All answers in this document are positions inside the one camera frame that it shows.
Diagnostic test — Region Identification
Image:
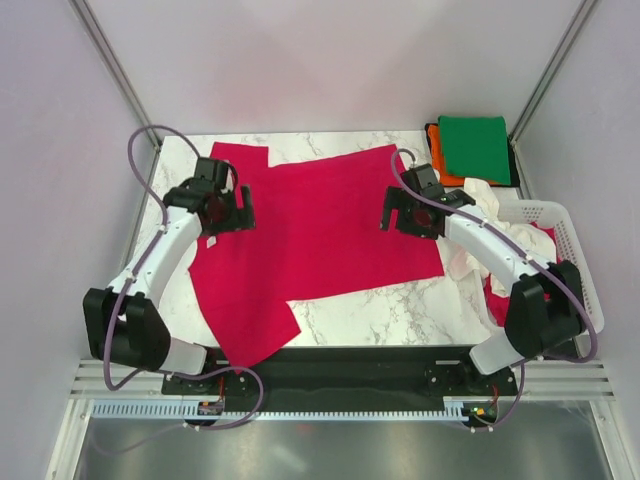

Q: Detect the red t shirt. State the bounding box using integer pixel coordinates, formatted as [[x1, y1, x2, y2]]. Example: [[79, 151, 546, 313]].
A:
[[484, 222, 559, 327], [189, 142, 444, 367]]

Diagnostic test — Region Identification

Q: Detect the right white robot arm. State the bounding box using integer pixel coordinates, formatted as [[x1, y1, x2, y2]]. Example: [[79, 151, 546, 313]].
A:
[[380, 187, 595, 394]]

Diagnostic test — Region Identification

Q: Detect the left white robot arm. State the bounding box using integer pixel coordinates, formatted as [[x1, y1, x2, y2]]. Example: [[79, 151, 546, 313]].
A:
[[83, 177, 256, 393]]

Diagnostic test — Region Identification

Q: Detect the orange folded t shirt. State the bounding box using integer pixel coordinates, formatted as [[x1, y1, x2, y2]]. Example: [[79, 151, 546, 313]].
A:
[[426, 124, 464, 187]]

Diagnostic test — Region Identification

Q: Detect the white t shirt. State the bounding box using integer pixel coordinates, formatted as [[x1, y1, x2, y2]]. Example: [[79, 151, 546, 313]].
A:
[[447, 177, 559, 296]]

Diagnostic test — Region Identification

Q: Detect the green folded t shirt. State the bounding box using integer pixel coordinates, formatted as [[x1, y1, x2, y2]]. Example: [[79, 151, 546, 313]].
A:
[[438, 115, 511, 185]]

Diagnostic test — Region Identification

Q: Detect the red t shirt in basket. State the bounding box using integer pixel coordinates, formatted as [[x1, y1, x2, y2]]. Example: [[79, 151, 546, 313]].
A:
[[484, 222, 559, 327]]

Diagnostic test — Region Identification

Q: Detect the white plastic basket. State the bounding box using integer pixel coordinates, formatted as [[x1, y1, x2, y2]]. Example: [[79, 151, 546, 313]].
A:
[[482, 199, 606, 351]]

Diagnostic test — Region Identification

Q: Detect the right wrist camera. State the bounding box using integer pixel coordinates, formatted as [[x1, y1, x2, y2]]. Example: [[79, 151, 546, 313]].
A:
[[401, 164, 444, 197]]

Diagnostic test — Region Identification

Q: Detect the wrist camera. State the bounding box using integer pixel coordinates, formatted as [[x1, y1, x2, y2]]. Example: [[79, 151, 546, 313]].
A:
[[192, 157, 239, 194], [401, 164, 444, 197]]

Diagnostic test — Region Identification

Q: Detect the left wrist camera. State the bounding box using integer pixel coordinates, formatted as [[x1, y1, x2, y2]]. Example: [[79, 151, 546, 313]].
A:
[[192, 157, 239, 194]]

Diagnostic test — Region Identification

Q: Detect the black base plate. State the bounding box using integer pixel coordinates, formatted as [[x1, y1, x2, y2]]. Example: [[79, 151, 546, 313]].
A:
[[162, 346, 517, 412]]

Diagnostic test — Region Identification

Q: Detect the white slotted cable duct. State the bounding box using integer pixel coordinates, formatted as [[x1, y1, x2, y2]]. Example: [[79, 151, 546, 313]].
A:
[[90, 397, 468, 422]]

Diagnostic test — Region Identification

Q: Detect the left aluminium frame post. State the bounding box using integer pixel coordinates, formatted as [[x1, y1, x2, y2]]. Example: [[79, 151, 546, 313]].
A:
[[69, 0, 151, 126]]

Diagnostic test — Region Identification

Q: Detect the aluminium frame post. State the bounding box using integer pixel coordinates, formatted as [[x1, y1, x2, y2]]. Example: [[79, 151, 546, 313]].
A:
[[509, 0, 600, 145], [69, 0, 151, 126]]

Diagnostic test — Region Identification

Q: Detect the right aluminium frame post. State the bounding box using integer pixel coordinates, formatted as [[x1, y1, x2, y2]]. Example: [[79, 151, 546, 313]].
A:
[[509, 0, 600, 145]]

